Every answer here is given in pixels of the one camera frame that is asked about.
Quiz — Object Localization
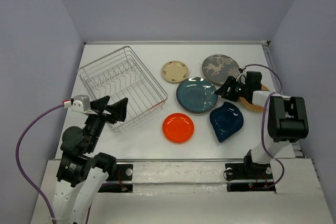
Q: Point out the teal glazed plate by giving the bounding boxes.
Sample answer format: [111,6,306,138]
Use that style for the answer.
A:
[176,77,218,114]

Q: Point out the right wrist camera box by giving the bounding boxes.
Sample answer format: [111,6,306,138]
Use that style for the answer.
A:
[236,68,247,83]

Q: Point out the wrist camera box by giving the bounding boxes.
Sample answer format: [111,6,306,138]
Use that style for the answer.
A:
[236,68,247,83]
[71,94,91,113]

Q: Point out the grey deer plate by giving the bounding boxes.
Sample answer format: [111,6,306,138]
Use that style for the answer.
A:
[202,54,239,85]

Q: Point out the dark blue leaf dish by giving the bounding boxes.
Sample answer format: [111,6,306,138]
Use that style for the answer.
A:
[209,102,244,143]

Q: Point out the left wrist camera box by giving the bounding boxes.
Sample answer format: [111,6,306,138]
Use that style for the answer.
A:
[71,94,91,113]

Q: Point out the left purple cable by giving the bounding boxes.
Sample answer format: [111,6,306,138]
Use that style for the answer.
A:
[16,100,72,221]

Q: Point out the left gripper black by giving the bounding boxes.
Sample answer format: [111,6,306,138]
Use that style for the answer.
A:
[85,94,129,151]

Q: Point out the cream patterned small plate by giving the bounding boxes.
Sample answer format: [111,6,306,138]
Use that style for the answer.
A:
[161,60,190,83]

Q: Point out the woven bamboo plate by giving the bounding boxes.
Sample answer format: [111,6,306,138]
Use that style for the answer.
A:
[239,84,270,112]

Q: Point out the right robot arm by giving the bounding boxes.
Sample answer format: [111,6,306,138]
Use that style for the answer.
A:
[215,71,309,178]

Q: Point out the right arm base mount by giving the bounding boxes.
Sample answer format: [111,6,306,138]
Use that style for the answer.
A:
[223,163,276,193]

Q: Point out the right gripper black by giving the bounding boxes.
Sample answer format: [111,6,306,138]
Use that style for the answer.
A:
[214,75,249,102]

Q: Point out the wire dish rack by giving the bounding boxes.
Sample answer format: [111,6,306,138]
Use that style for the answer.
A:
[78,46,167,133]

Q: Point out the orange plate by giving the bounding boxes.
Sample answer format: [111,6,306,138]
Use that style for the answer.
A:
[162,113,194,144]

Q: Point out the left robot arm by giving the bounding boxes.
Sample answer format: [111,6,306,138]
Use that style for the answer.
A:
[52,95,128,223]

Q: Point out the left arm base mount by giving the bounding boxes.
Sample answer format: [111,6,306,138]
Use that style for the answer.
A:
[98,164,133,193]

